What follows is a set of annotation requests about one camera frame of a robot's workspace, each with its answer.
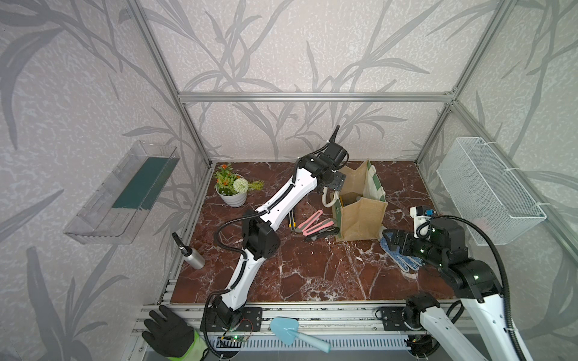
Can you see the dark grey utility knife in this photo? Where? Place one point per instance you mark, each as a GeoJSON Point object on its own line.
{"type": "Point", "coordinates": [325, 233]}

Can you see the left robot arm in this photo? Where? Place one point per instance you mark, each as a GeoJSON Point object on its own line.
{"type": "Point", "coordinates": [260, 240]}

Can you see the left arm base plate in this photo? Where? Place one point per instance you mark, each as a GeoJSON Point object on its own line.
{"type": "Point", "coordinates": [246, 319]}

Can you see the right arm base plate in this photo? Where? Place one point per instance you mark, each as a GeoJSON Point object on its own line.
{"type": "Point", "coordinates": [390, 318]}

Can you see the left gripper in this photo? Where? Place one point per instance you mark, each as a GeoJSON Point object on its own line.
{"type": "Point", "coordinates": [339, 183]}

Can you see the silver black bottle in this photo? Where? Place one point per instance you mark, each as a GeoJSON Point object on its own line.
{"type": "Point", "coordinates": [190, 255]}

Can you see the blue dotted work glove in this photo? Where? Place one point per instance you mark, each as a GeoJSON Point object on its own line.
{"type": "Point", "coordinates": [406, 264]}

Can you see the light blue garden trowel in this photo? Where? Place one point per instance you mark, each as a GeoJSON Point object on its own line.
{"type": "Point", "coordinates": [287, 331]}

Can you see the white wire mesh basket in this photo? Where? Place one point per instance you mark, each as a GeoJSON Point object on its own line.
{"type": "Point", "coordinates": [487, 193]}

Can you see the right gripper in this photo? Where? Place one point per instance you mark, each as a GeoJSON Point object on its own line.
{"type": "Point", "coordinates": [406, 236]}

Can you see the yellow black slim knife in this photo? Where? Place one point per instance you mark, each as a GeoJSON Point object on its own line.
{"type": "Point", "coordinates": [292, 220]}

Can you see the green Christmas tote bag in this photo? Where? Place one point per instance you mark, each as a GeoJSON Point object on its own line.
{"type": "Point", "coordinates": [359, 208]}

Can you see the clear plastic wall shelf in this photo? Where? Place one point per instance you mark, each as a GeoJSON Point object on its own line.
{"type": "Point", "coordinates": [116, 212]}

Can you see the black green rubber glove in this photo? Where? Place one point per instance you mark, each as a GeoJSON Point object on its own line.
{"type": "Point", "coordinates": [170, 336]}

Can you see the potted artificial flower plant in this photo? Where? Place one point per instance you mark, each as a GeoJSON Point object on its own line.
{"type": "Point", "coordinates": [232, 187]}

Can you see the pink utility knife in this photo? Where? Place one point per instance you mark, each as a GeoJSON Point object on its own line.
{"type": "Point", "coordinates": [309, 221]}
{"type": "Point", "coordinates": [312, 228]}

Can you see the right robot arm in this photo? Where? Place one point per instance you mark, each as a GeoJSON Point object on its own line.
{"type": "Point", "coordinates": [484, 293]}

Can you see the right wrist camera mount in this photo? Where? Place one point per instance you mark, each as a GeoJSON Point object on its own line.
{"type": "Point", "coordinates": [421, 216]}

